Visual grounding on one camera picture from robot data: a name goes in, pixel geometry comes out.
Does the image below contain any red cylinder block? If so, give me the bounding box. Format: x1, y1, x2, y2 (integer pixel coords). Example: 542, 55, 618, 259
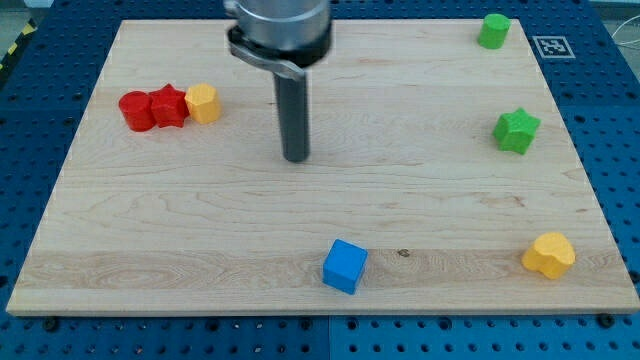
118, 91, 156, 132

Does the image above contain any blue cube block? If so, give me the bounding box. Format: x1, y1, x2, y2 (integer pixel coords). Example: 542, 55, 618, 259
322, 239, 368, 295

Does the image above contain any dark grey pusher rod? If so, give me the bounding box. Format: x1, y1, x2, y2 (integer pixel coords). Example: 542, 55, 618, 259
273, 74, 310, 163

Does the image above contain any red star block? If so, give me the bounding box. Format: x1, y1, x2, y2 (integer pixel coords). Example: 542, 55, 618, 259
149, 84, 189, 128

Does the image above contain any wooden board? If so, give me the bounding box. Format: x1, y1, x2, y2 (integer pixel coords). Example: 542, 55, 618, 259
7, 19, 639, 316

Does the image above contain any green cylinder block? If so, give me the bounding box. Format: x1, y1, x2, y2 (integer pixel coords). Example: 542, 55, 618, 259
477, 13, 511, 50

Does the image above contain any green star block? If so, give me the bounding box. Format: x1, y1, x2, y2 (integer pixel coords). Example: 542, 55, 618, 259
493, 108, 541, 155

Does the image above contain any yellow heart block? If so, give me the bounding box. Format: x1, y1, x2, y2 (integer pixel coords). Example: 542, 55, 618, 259
521, 232, 576, 280

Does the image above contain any white cable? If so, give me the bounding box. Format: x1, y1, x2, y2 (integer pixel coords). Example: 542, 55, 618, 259
610, 13, 640, 51

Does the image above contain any white fiducial marker tag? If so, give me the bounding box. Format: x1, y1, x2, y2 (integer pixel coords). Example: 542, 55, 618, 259
532, 35, 575, 59

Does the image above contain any yellow hexagon block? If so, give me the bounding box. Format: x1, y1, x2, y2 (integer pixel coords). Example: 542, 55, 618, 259
185, 83, 222, 124

